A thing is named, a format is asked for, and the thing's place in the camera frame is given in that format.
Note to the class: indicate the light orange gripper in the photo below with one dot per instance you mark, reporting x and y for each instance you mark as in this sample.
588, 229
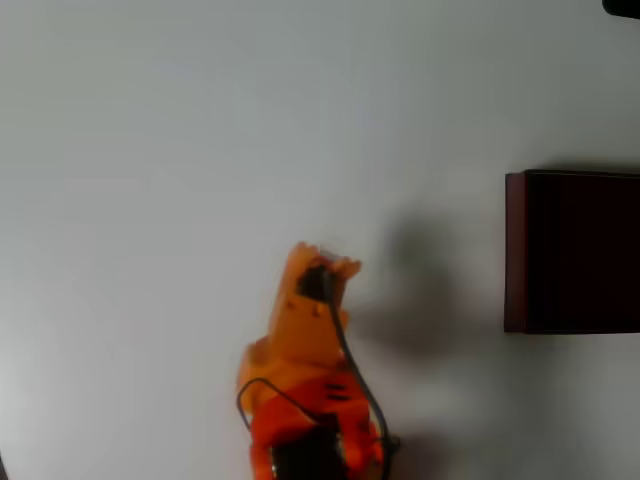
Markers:
306, 320

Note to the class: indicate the red-orange robot arm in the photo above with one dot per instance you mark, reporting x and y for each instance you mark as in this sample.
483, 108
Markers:
300, 420

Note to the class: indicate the dark brown open box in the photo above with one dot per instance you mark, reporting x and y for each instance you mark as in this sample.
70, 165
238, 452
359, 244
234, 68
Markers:
575, 250

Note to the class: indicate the black object at frame corner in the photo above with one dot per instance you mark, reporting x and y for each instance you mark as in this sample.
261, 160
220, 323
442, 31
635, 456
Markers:
622, 7

